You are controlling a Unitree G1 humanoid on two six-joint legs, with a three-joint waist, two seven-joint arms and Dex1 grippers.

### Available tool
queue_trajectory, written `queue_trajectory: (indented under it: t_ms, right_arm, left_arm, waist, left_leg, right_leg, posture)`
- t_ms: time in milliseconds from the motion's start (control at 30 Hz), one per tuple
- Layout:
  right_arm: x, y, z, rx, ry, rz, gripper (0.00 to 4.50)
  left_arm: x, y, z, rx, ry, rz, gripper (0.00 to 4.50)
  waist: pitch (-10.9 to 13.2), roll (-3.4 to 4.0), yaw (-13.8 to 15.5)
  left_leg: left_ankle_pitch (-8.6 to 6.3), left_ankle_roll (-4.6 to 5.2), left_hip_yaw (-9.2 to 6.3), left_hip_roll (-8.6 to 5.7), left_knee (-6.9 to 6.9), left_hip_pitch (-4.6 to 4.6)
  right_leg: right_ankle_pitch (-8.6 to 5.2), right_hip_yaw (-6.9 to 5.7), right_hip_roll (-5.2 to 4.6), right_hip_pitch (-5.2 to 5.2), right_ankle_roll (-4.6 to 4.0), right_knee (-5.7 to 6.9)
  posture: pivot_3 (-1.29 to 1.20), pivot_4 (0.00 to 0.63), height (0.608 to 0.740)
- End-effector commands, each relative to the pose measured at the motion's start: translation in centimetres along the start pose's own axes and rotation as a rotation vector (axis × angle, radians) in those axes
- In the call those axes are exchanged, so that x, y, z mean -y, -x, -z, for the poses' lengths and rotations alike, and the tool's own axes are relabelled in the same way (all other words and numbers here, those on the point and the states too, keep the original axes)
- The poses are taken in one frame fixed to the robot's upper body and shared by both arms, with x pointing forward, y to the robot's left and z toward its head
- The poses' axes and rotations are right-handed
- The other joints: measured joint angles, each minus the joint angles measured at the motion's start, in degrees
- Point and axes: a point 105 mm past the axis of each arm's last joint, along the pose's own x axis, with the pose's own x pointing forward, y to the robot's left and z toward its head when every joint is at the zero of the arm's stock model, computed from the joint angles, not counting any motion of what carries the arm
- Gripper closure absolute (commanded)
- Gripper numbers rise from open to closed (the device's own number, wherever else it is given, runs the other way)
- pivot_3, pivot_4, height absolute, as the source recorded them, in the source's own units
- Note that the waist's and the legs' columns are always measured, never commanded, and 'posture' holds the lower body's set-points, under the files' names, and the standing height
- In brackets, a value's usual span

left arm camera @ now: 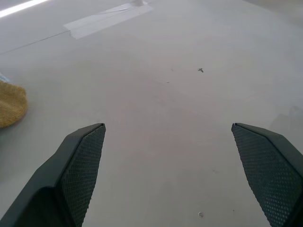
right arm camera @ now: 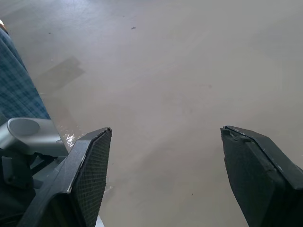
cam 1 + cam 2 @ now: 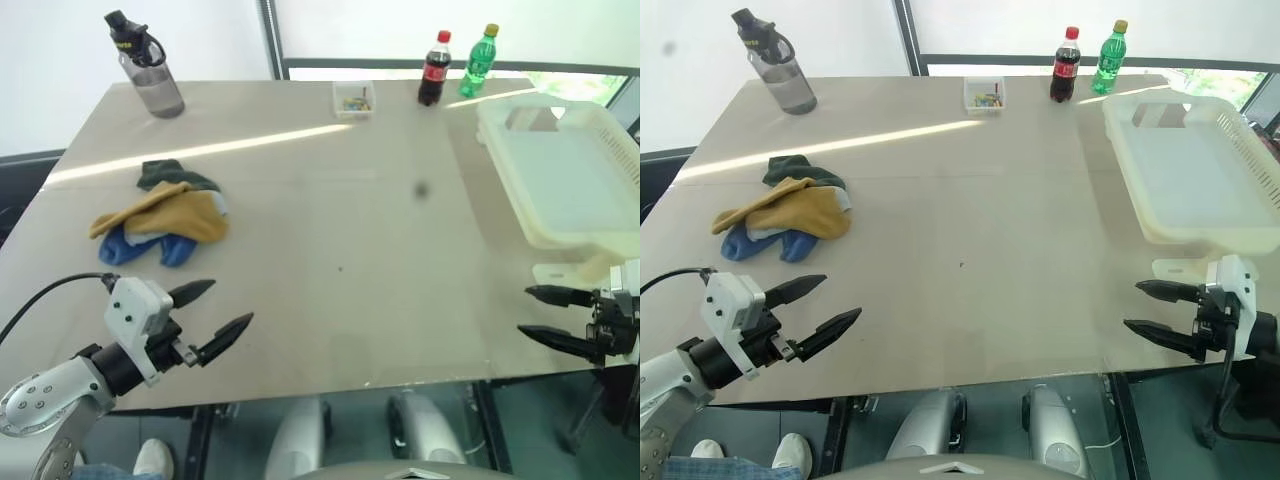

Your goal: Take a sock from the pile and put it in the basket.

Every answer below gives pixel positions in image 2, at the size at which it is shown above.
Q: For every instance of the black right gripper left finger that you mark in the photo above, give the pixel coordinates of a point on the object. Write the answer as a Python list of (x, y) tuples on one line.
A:
[(78, 179)]

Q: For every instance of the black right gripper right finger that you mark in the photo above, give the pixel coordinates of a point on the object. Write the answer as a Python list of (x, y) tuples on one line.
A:
[(255, 175)]

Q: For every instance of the person's blue checked clothing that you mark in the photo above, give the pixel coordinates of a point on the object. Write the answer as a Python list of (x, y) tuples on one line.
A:
[(16, 89)]

